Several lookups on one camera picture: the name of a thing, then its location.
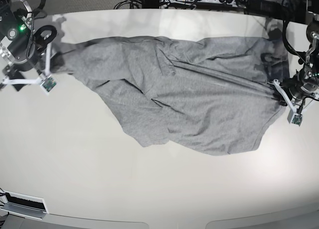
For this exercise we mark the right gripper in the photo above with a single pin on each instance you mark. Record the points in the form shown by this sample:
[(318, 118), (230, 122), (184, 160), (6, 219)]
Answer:
[(40, 39)]

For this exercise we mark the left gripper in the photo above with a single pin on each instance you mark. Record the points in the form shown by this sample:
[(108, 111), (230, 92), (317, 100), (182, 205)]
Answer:
[(297, 88)]

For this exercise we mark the grey t-shirt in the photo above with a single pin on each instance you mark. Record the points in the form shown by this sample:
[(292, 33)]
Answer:
[(213, 95)]

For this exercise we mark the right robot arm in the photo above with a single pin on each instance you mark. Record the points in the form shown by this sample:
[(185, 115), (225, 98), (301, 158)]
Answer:
[(14, 13)]

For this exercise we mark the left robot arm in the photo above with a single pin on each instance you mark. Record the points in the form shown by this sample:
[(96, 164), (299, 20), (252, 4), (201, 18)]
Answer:
[(300, 35)]

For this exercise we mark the black power adapter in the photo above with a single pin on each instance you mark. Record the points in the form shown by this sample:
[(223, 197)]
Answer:
[(264, 8)]

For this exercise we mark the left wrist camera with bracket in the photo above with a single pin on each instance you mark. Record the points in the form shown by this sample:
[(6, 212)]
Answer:
[(295, 115)]

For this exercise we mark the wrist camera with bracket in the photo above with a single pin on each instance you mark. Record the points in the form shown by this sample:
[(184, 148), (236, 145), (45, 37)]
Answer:
[(295, 115), (12, 68)]

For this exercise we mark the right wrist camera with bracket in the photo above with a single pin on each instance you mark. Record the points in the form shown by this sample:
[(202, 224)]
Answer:
[(12, 68)]

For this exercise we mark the grey cable tray box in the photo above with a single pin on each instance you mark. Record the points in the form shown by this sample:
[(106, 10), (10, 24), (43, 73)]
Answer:
[(22, 205)]

